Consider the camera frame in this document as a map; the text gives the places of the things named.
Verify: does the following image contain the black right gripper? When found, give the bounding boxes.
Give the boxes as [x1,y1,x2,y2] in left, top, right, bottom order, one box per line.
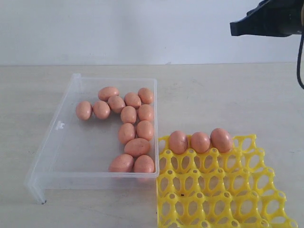
[229,0,304,37]

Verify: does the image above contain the brown egg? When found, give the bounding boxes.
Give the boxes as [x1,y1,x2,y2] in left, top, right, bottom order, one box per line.
[124,92,142,109]
[93,100,111,120]
[210,128,233,153]
[136,120,154,141]
[76,101,93,121]
[190,132,210,154]
[137,104,154,122]
[121,106,137,124]
[107,95,125,114]
[109,153,134,172]
[118,123,136,144]
[98,86,119,102]
[133,155,155,173]
[169,131,188,154]
[124,138,151,157]

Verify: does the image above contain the brown egg back right corner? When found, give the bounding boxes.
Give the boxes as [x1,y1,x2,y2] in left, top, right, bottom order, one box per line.
[138,87,154,105]

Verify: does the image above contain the brown egg back top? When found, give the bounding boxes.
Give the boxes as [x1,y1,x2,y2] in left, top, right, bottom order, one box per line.
[98,86,119,102]

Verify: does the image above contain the yellow plastic egg tray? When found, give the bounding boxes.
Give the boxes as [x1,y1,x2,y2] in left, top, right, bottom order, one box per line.
[157,134,298,228]

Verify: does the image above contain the clear plastic box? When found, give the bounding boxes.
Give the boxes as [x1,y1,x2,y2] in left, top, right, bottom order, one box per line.
[25,74,160,204]

